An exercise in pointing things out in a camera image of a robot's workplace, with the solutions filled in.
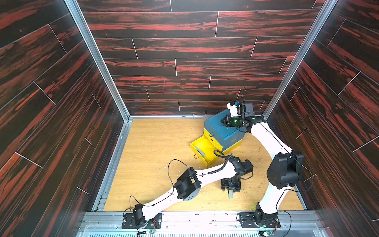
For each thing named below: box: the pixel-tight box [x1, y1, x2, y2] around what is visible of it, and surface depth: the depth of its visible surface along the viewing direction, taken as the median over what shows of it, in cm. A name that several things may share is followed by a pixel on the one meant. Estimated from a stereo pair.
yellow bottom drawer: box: [190, 135, 222, 167], surface depth 102 cm
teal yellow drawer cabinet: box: [189, 110, 247, 167], surface depth 90 cm
